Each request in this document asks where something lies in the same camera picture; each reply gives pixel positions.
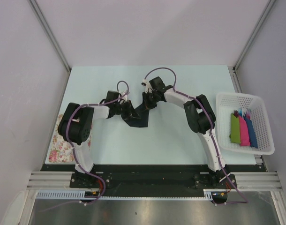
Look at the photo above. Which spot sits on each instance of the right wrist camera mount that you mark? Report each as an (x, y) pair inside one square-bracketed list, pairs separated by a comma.
[(147, 85)]

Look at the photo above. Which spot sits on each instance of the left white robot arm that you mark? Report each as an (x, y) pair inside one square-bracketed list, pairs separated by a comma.
[(76, 124)]

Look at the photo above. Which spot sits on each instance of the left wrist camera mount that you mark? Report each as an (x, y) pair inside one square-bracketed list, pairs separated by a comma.
[(124, 97)]

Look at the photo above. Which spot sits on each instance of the aluminium rail frame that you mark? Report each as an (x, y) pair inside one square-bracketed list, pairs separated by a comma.
[(246, 181)]

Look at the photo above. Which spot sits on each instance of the white plastic basket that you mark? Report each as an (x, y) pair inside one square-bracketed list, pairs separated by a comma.
[(227, 103)]

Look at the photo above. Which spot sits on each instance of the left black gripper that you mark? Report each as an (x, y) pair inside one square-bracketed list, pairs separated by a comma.
[(129, 108)]

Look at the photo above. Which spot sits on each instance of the white cable duct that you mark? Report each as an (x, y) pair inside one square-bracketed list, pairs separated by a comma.
[(84, 195)]

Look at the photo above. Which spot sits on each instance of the pink napkin roll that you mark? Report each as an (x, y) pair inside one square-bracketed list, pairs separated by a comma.
[(244, 136)]

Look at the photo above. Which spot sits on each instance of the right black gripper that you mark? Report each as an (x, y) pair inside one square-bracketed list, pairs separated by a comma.
[(146, 105)]

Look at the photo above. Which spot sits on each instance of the black paper napkin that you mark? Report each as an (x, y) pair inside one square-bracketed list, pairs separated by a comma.
[(140, 122)]

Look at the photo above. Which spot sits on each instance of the floral cloth mat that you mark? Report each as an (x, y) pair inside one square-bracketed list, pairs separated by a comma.
[(60, 151)]

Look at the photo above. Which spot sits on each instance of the blue napkin roll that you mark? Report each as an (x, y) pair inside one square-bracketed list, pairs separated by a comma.
[(251, 132)]

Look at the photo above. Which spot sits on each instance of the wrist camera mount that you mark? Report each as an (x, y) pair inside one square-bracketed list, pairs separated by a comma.
[(147, 85), (124, 97)]

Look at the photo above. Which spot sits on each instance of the green napkin roll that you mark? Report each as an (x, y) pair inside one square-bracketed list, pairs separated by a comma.
[(235, 130)]

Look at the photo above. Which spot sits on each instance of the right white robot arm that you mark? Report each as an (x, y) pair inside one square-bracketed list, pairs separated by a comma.
[(200, 118)]

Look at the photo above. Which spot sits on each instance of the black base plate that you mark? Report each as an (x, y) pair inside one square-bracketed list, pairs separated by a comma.
[(145, 180)]

